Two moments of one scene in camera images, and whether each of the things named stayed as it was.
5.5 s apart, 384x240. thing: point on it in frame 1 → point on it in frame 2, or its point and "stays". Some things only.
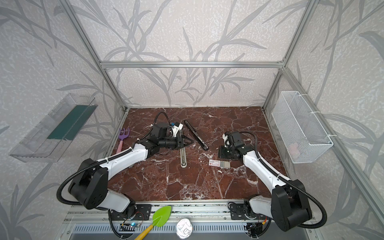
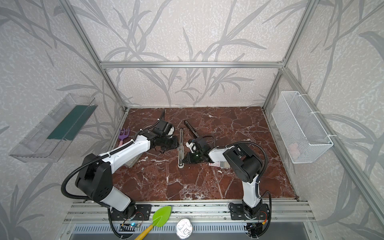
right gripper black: [225, 151] → [192, 156]
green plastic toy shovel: [160, 218] stays
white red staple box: [218, 163] stays
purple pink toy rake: [122, 136] stays
